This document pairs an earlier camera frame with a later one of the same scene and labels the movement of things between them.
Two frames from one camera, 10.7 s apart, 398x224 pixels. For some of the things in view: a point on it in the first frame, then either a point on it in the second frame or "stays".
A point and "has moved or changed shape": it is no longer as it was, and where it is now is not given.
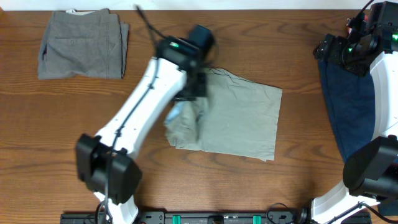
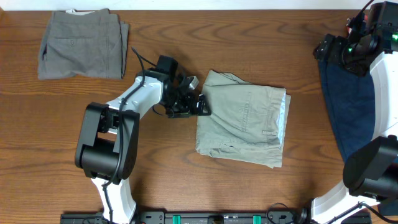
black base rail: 208,217 stays
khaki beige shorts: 238,116 has moved or changed shape
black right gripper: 341,43 stays
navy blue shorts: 351,96 stays
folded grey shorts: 86,45 stays
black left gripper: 202,93 → 188,110
